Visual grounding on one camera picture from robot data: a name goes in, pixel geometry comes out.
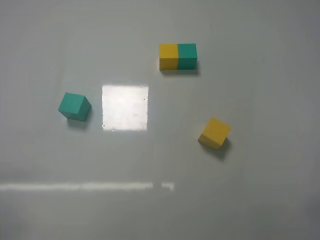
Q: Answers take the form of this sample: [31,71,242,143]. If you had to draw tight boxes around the yellow template block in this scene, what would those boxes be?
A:
[159,43,179,71]

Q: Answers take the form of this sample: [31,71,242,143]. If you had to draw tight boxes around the green template block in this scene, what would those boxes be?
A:
[177,43,198,70]

